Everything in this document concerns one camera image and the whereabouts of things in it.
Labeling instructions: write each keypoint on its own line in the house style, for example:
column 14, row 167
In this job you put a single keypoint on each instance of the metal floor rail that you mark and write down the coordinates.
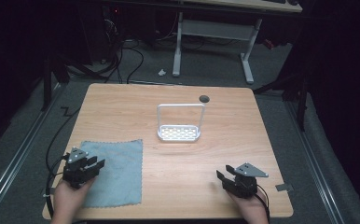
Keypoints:
column 19, row 155
column 316, row 165

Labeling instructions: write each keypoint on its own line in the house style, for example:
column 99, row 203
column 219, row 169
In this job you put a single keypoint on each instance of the grey tape piece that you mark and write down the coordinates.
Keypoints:
column 284, row 187

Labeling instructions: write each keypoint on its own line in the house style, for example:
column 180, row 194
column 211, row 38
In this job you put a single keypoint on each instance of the small red object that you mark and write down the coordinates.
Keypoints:
column 268, row 44

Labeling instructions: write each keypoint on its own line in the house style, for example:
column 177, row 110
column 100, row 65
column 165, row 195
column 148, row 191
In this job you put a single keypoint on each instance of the crumpled white paper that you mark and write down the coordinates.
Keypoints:
column 162, row 72

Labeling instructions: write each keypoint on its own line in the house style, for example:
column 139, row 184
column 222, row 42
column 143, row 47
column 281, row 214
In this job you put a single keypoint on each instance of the black metal stand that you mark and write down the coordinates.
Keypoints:
column 299, row 93
column 49, row 81

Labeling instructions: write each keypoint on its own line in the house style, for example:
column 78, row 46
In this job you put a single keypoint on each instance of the blue-grey cloth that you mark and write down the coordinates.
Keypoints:
column 119, row 174

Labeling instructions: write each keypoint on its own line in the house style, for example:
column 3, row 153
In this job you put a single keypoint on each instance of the black computer tower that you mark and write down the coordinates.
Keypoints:
column 102, row 34

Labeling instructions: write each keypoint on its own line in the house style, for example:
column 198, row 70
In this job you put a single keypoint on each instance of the black round table grommet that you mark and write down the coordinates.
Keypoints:
column 204, row 99

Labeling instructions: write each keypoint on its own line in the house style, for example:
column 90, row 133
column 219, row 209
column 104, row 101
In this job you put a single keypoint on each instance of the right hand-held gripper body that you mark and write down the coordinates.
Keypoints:
column 245, row 185

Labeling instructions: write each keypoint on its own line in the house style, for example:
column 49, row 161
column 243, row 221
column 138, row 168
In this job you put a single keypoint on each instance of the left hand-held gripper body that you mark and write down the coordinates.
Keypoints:
column 75, row 174

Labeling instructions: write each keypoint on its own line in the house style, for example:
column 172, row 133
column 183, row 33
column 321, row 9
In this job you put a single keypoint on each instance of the person's right hand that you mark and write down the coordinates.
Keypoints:
column 252, row 207

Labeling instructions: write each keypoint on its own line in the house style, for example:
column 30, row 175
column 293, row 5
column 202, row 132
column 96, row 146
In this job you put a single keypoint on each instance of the white-legged wooden desk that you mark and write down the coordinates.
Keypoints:
column 215, row 29

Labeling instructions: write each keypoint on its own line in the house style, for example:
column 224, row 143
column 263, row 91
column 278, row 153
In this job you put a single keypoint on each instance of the person's left hand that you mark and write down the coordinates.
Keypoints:
column 69, row 197

